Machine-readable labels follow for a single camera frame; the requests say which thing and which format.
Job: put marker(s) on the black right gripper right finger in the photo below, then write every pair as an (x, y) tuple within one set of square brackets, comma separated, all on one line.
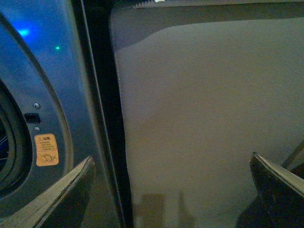
[(281, 192)]

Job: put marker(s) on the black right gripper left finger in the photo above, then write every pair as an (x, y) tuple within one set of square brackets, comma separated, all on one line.
[(63, 205)]

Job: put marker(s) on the grey front-load washing machine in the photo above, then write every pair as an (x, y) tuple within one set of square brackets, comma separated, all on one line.
[(57, 75)]

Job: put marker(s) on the dark object at right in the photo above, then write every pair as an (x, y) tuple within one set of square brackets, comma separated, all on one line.
[(255, 215)]

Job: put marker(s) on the orange warning sticker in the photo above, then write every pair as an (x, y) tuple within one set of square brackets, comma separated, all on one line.
[(46, 150)]

